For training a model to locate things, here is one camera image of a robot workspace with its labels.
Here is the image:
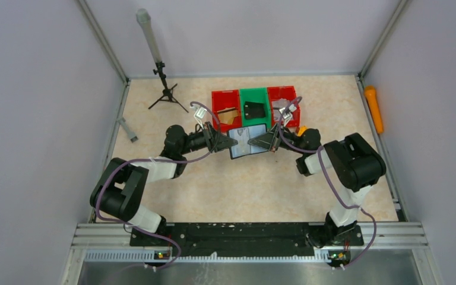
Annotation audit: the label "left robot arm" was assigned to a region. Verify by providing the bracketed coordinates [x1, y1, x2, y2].
[90, 122, 238, 234]

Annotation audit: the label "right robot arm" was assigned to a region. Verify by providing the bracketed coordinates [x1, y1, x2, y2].
[248, 124, 387, 248]

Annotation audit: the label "black leather card holder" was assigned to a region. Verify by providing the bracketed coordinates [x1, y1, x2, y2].
[227, 124, 268, 160]

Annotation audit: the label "grey cards in red bin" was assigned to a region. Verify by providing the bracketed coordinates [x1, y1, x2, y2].
[271, 99, 290, 122]

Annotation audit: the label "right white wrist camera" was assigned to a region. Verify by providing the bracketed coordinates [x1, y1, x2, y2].
[277, 104, 297, 126]

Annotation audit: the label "aluminium frame rail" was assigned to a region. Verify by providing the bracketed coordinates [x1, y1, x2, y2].
[62, 221, 441, 284]

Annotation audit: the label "black tripod with grey pole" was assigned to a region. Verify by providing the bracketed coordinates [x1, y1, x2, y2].
[136, 8, 188, 113]

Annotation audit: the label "gold card in red bin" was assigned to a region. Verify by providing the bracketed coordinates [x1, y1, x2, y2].
[217, 108, 239, 125]

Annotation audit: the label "right red plastic bin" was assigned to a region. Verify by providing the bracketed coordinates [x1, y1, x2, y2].
[267, 85, 300, 128]

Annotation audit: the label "green plastic bin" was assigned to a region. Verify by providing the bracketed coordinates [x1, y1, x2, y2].
[239, 87, 271, 129]

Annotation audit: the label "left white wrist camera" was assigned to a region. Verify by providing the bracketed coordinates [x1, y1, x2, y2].
[191, 106, 207, 129]

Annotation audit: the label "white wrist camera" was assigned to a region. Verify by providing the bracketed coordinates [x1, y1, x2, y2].
[191, 106, 207, 129]
[277, 104, 297, 126]

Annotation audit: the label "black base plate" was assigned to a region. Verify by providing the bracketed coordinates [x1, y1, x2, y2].
[129, 222, 365, 258]

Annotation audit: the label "red plastic bin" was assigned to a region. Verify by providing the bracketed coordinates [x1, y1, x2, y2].
[267, 85, 300, 128]
[211, 90, 242, 132]

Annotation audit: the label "yellow toy block car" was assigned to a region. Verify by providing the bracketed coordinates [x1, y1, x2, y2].
[295, 126, 307, 137]

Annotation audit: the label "small grey bracket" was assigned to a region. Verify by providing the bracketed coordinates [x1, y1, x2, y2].
[116, 116, 138, 143]

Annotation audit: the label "orange flashlight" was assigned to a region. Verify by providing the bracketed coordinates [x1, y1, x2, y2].
[364, 85, 384, 134]

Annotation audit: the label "left red plastic bin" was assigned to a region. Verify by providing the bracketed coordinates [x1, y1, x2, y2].
[211, 90, 242, 132]

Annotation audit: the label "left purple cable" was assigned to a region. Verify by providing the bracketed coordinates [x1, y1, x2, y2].
[93, 101, 221, 271]

